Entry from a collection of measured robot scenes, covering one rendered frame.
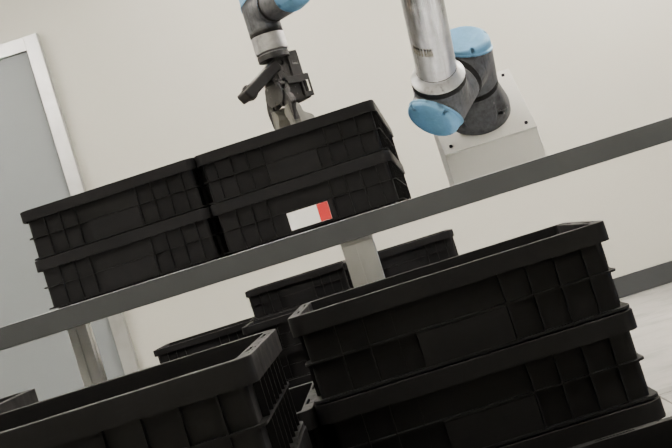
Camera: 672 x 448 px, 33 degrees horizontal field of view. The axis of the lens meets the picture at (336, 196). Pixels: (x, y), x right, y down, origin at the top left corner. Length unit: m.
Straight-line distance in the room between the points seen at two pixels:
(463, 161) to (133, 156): 3.37
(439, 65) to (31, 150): 3.77
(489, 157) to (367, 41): 3.18
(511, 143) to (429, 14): 0.47
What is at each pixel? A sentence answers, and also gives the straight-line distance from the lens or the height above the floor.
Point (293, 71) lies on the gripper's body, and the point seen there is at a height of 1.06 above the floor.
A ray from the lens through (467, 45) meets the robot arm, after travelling 2.53.
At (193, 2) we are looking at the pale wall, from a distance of 5.86.
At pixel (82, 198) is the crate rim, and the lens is 2.51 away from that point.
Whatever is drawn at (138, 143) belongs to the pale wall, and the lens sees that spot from 5.81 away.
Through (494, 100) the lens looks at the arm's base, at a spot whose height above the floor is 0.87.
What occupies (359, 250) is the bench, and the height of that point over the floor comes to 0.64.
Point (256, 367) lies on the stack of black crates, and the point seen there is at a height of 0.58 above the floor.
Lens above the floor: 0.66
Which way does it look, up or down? 2 degrees up
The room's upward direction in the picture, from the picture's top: 17 degrees counter-clockwise
